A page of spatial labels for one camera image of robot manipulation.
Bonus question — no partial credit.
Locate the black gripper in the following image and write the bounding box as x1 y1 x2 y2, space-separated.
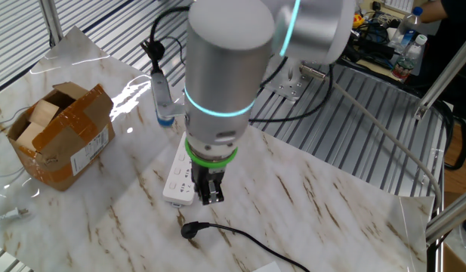
190 162 226 207

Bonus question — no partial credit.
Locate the black power cord with plug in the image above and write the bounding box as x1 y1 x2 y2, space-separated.
181 221 311 272

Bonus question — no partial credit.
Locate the bare person forearm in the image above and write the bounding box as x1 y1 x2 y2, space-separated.
419 0 451 23

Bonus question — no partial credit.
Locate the white power strip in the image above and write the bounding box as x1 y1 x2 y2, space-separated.
162 131 199 208

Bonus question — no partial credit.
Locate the marble pattern table mat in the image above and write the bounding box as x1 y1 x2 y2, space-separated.
0 25 436 272

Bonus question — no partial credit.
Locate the taped cardboard box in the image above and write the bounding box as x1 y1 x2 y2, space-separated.
7 82 116 192

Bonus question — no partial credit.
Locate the clear bottle white cap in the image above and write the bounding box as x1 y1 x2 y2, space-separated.
390 33 428 82

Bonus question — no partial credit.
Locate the clear bottle blue cap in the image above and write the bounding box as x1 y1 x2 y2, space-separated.
387 6 424 52

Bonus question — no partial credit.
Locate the brown cardboard box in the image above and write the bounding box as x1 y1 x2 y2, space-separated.
442 241 466 272

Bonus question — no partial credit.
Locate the person dark clothed torso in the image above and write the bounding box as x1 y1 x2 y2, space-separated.
421 0 466 122

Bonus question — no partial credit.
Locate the silver wrist camera blue end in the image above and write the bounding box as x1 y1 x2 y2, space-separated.
150 71 187 128

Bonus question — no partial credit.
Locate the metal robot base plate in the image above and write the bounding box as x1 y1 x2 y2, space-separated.
262 62 313 101

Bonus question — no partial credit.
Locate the black camera cable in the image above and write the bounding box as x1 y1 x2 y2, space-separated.
140 5 191 76

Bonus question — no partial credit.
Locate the thick grey cable metal connector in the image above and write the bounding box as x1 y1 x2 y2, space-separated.
299 63 444 212

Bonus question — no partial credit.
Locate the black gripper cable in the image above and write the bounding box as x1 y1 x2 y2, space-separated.
247 56 335 124

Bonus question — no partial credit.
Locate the white plug with cord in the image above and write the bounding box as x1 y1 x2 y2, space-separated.
0 206 32 224

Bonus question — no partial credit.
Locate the aluminium frame post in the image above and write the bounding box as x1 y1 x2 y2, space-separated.
39 0 64 46

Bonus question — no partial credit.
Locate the black cable tangle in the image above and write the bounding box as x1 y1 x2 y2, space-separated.
363 20 392 45

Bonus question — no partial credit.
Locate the thick aluminium frame bar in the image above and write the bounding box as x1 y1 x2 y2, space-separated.
424 188 466 245

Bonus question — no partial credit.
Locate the thick black cable loop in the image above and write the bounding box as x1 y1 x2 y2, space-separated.
432 100 466 171

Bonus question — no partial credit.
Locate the slanted aluminium frame bar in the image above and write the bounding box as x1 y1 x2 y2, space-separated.
413 29 466 121

